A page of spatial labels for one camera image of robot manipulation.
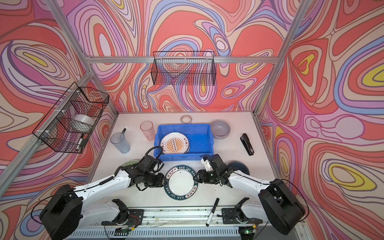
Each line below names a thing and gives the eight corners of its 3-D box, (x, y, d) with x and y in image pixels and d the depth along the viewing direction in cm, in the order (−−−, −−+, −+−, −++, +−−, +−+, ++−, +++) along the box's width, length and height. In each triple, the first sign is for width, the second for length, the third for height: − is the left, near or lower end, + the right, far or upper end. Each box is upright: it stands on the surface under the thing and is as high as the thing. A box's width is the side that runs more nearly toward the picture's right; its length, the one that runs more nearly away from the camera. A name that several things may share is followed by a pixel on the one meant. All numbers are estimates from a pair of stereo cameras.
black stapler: (248, 156, 97) (251, 151, 93) (239, 139, 106) (241, 134, 102) (253, 155, 98) (256, 150, 93) (243, 138, 107) (246, 133, 102)
